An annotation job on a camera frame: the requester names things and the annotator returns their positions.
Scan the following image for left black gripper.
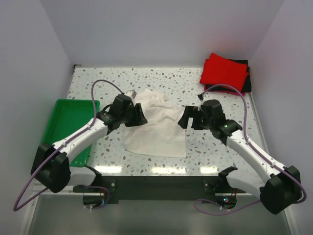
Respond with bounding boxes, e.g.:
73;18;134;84
120;103;147;127

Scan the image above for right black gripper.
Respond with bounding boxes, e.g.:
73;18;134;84
178;105;213;130

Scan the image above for white t shirt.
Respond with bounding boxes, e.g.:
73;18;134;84
123;89;186;158

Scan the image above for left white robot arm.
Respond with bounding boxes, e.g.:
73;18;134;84
31;91;147;193

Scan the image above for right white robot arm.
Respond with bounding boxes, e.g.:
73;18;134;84
178;99;307;214

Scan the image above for red folded t shirt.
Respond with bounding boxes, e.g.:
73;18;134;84
200;53;249;92

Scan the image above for black folded t shirt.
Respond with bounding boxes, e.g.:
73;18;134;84
211;59;252;95

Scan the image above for green plastic tray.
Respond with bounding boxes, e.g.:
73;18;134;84
42;99;94;167

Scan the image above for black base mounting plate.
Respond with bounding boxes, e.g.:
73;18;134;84
73;176;237;209

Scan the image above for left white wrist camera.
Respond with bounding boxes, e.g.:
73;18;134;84
124;90;136;99

